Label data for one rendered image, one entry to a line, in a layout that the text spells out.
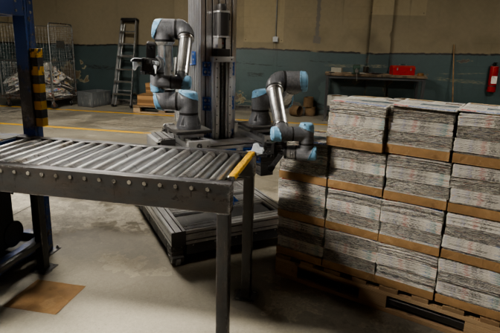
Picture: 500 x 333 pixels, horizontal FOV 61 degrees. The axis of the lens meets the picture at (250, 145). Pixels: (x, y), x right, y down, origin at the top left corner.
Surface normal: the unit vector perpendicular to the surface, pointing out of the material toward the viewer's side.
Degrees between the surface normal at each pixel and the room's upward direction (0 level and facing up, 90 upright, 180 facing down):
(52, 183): 90
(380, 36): 90
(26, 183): 90
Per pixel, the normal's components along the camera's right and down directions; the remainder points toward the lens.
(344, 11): -0.19, 0.21
